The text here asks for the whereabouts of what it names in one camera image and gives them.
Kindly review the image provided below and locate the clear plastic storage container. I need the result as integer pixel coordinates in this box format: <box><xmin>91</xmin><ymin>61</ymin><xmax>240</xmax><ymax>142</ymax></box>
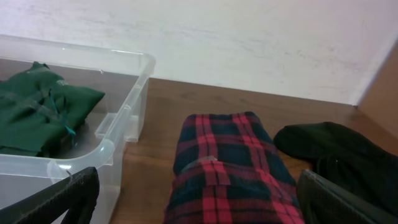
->
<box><xmin>1</xmin><ymin>35</ymin><xmax>155</xmax><ymax>223</ymax></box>

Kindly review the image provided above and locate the black crumpled cloth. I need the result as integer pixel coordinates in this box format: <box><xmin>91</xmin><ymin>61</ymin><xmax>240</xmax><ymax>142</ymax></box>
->
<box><xmin>273</xmin><ymin>122</ymin><xmax>397</xmax><ymax>215</ymax></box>

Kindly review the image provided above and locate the red navy plaid cloth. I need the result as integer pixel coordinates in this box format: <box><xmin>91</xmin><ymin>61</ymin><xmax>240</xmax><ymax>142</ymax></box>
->
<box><xmin>164</xmin><ymin>111</ymin><xmax>304</xmax><ymax>224</ymax></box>

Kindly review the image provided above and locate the green cloth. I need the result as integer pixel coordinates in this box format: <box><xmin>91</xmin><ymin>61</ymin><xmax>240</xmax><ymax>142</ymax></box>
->
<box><xmin>1</xmin><ymin>62</ymin><xmax>105</xmax><ymax>157</ymax></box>

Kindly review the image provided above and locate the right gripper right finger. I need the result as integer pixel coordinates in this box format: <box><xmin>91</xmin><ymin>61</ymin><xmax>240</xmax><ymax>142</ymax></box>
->
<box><xmin>296</xmin><ymin>169</ymin><xmax>397</xmax><ymax>224</ymax></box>

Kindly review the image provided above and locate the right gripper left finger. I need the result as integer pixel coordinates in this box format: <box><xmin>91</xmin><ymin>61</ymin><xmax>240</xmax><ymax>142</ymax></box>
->
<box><xmin>1</xmin><ymin>167</ymin><xmax>100</xmax><ymax>224</ymax></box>

